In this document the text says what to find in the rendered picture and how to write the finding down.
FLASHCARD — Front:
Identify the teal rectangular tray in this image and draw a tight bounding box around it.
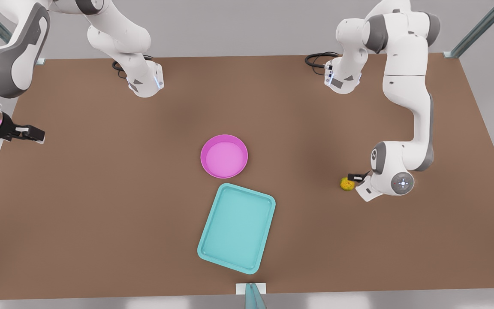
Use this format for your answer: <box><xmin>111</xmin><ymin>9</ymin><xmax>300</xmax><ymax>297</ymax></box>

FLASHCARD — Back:
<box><xmin>197</xmin><ymin>183</ymin><xmax>276</xmax><ymax>275</ymax></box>

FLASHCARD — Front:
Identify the pink round plate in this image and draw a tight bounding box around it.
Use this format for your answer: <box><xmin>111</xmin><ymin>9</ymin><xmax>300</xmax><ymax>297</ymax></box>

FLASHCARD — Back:
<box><xmin>200</xmin><ymin>134</ymin><xmax>249</xmax><ymax>179</ymax></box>

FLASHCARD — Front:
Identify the black cable loop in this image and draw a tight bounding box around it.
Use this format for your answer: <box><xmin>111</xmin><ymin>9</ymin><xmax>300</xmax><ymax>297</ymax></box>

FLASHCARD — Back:
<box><xmin>305</xmin><ymin>51</ymin><xmax>340</xmax><ymax>70</ymax></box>
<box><xmin>112</xmin><ymin>55</ymin><xmax>154</xmax><ymax>79</ymax></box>

